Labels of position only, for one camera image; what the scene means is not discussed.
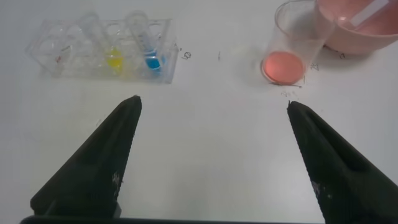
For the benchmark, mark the clear glass beaker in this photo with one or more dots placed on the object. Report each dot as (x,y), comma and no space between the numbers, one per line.
(283,67)

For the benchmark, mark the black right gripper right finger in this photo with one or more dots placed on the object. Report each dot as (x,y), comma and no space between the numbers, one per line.
(348,180)

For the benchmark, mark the yellow pigment test tube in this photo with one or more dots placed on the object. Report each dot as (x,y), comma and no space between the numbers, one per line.
(114,60)

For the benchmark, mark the blue pigment test tube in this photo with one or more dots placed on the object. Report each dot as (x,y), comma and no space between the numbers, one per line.
(152,62)

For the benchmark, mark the clear plastic test tube rack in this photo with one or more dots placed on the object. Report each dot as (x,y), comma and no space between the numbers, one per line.
(77,65)

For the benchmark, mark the pink bowl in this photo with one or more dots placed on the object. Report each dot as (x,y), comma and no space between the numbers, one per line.
(357,39)

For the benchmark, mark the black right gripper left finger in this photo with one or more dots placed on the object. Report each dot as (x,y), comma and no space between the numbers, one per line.
(93,174)

